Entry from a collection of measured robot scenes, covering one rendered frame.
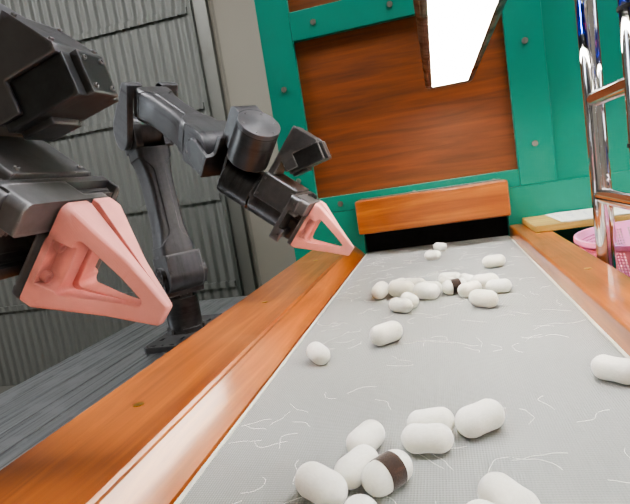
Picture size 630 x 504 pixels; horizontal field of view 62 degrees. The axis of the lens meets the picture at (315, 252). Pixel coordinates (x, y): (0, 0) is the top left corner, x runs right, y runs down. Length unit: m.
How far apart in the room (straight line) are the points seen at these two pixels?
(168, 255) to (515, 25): 0.79
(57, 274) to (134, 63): 2.65
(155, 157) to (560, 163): 0.78
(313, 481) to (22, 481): 0.18
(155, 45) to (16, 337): 1.86
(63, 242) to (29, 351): 3.25
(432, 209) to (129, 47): 2.18
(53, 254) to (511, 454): 0.29
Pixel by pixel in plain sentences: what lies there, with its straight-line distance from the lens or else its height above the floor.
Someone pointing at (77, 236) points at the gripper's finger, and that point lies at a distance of 0.32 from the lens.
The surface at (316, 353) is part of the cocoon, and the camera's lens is 0.51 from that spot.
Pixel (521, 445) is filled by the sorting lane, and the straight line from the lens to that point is 0.36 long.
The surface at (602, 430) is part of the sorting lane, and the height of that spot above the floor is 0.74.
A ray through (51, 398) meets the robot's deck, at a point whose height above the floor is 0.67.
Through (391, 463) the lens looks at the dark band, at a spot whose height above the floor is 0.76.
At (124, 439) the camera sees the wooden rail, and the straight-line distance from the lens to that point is 0.39.
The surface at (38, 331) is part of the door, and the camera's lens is 3.48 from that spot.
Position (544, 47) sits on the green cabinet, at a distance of 1.18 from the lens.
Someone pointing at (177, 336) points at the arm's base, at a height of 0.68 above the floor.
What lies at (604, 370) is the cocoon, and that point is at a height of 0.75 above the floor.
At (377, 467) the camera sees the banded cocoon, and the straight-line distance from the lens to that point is 0.31.
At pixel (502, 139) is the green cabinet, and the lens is 1.16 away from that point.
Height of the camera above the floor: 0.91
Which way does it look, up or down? 7 degrees down
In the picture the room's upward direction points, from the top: 9 degrees counter-clockwise
